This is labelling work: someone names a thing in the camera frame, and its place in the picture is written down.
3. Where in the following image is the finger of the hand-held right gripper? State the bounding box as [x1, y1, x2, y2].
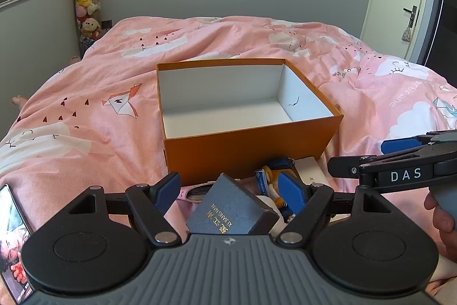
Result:
[328, 155, 381, 180]
[380, 134, 440, 156]

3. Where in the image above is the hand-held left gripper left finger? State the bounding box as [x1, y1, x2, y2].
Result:
[69, 172, 180, 246]

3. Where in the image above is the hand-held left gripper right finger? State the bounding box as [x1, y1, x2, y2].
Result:
[276, 172, 388, 245]

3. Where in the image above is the pink pouch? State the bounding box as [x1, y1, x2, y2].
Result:
[180, 184, 215, 204]

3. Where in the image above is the orange and blue doll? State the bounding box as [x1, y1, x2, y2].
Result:
[262, 158, 304, 220]

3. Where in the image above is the white box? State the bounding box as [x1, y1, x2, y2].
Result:
[296, 157, 334, 189]

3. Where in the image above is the orange cardboard box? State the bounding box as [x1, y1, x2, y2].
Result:
[156, 58, 344, 186]

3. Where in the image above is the dark blue gift box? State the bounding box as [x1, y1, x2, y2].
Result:
[186, 173, 281, 238]

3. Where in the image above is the person's right hand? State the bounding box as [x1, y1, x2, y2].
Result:
[424, 189, 457, 257]

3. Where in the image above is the pink printed blanket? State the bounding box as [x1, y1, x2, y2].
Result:
[0, 15, 457, 305]

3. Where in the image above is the black wardrobe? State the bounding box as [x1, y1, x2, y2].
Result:
[425, 0, 457, 68]

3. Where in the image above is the smartphone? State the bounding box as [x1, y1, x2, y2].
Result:
[0, 184, 36, 305]

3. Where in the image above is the black door handle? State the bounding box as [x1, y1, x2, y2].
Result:
[403, 5, 418, 27]

